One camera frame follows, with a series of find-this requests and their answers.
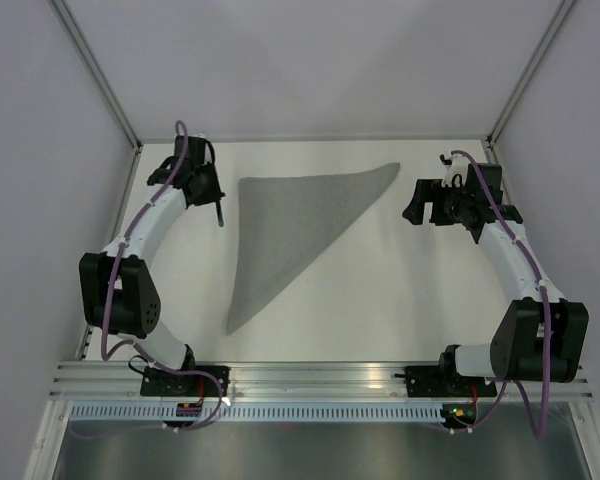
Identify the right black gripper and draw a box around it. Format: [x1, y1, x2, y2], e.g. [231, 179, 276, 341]
[402, 179, 473, 226]

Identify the dark utensil with green handle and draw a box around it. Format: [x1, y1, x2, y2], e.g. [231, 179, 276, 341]
[215, 201, 225, 228]

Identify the grey cloth napkin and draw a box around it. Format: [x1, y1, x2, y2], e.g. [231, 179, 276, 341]
[225, 163, 401, 335]

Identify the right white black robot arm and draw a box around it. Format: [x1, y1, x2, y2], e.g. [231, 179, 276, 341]
[402, 152, 589, 395]

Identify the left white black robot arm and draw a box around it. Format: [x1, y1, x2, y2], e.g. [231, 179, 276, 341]
[78, 134, 225, 396]

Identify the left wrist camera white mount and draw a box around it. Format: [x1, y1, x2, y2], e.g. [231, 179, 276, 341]
[196, 133, 216, 164]

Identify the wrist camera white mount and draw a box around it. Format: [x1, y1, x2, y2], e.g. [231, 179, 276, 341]
[196, 133, 216, 164]
[439, 150, 472, 188]

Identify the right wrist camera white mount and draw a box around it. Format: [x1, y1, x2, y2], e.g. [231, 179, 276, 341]
[439, 150, 472, 188]

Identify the left aluminium frame post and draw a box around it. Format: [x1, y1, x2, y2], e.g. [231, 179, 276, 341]
[48, 0, 142, 153]

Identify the aluminium frame post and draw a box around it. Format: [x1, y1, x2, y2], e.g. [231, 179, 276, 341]
[48, 0, 142, 153]
[485, 0, 579, 149]

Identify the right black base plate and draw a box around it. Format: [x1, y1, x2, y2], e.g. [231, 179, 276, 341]
[394, 365, 498, 398]

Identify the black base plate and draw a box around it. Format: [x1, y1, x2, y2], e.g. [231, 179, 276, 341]
[140, 365, 230, 398]
[394, 365, 498, 398]

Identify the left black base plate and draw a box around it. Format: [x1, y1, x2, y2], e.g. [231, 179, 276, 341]
[140, 365, 230, 398]

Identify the aluminium mounting rail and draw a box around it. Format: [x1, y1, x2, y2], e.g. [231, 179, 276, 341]
[49, 359, 594, 401]

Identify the right aluminium frame post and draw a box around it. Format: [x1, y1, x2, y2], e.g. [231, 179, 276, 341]
[485, 0, 579, 149]

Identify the white slotted cable duct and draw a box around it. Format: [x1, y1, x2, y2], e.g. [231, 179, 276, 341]
[69, 401, 443, 423]

